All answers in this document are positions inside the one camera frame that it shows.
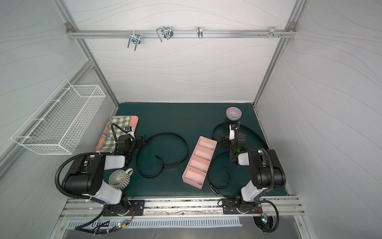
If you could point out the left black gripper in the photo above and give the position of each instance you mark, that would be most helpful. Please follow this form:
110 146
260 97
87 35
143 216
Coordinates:
138 141

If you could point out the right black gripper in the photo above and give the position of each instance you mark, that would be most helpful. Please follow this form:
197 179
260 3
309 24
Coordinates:
226 140

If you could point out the pink compartment storage box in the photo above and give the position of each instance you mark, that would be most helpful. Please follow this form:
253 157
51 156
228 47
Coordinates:
199 163

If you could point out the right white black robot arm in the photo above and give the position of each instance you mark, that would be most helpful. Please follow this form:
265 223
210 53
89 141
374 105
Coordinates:
266 173

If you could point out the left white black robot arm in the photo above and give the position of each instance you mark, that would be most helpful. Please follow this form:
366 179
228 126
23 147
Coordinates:
100 177

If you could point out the pink plastic tray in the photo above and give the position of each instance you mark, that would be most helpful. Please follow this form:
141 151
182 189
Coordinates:
106 142

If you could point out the purple small bowl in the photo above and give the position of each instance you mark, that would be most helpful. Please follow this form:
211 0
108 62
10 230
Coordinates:
233 113

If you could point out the grey ribbed ceramic mug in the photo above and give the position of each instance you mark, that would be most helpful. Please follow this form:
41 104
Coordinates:
120 179

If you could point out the dark green table mat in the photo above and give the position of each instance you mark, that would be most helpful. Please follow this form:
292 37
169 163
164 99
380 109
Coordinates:
159 167

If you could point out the metal hook clamp left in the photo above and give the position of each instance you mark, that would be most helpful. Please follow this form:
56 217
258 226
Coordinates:
134 39

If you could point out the metal hook clamp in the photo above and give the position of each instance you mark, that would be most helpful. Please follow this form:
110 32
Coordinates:
272 34
164 32
134 39

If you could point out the metal hook clamp right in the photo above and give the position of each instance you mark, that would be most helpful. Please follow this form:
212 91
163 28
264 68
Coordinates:
272 34

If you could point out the metal hook clamp centre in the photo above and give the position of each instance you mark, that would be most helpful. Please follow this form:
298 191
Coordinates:
164 32

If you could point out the white wire basket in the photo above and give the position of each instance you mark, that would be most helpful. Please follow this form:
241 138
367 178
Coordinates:
58 125

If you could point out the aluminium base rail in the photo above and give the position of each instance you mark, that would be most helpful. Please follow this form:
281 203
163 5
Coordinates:
152 207

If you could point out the metal ring clamp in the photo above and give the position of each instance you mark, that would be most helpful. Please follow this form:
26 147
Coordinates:
200 32

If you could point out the aluminium crossbar rail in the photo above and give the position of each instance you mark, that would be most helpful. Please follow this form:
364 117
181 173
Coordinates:
178 34

